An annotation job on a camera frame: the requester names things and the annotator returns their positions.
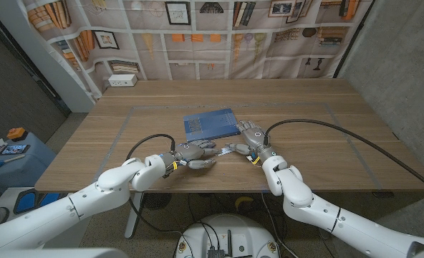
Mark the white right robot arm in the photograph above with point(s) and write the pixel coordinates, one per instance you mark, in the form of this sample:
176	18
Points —
323	211

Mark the white puzzle piece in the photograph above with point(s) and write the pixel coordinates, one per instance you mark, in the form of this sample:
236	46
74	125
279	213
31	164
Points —
228	149
222	152

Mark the blue notebook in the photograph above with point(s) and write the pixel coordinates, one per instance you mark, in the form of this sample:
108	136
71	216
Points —
208	125

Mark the white and blue case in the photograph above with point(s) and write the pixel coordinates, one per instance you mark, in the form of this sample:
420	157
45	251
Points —
29	202

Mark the white power outlet box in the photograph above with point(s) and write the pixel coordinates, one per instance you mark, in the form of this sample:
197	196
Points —
121	80

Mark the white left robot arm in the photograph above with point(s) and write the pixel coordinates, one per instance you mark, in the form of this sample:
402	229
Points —
90	200

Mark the yellow curved object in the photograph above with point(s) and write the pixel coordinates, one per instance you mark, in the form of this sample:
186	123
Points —
243	200

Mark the blue-grey stool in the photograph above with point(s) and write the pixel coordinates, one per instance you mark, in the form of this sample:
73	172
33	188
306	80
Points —
22	172

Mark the orange and black block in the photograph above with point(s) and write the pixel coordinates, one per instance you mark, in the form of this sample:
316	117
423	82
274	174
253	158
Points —
16	134

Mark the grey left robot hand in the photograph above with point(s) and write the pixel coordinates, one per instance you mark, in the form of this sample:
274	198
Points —
192	152

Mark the black smartphone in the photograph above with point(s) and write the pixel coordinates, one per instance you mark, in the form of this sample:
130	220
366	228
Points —
15	149

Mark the white robot torso base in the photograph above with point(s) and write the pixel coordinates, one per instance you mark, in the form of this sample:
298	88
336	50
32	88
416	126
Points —
230	233

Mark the white table leg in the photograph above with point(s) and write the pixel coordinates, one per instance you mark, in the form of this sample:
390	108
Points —
135	215

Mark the printed bookshelf backdrop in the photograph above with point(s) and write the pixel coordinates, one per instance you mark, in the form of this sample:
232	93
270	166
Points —
197	46

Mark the black backdrop pole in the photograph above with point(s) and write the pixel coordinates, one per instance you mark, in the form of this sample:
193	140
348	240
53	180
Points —
353	37

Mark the black round fan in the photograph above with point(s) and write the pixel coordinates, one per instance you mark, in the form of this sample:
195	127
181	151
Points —
158	200

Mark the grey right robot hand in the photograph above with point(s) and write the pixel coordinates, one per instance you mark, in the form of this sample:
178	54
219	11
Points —
255	138

